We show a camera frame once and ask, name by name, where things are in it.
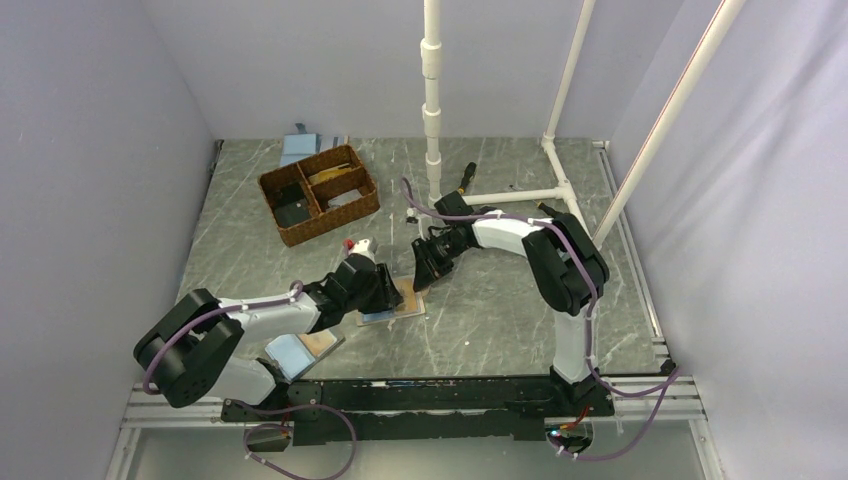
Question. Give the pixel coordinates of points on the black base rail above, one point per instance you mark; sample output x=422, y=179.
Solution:
x=515, y=406

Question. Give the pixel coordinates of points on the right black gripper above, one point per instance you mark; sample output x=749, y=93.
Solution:
x=427, y=268

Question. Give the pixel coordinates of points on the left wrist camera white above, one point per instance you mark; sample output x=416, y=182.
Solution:
x=366, y=247

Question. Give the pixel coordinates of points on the blue card holder at back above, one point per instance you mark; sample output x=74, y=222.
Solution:
x=304, y=143

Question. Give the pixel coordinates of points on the brown wicker divided basket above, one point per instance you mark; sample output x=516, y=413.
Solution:
x=333, y=203

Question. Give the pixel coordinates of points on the black item in basket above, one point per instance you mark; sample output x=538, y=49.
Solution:
x=290, y=206

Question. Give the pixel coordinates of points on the blue orange card holder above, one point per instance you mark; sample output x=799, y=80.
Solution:
x=296, y=354

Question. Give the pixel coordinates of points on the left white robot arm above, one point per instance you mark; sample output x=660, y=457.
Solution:
x=191, y=352

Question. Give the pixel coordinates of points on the black orange screwdriver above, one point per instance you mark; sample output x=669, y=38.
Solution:
x=467, y=177

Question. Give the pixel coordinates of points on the tan blue card holder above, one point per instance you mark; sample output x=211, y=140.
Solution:
x=385, y=316

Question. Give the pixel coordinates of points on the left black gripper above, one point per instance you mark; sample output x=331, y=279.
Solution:
x=387, y=295

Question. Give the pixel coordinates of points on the gold credit card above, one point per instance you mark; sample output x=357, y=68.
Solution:
x=412, y=302
x=329, y=173

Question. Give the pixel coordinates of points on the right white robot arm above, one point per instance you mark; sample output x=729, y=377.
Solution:
x=568, y=269

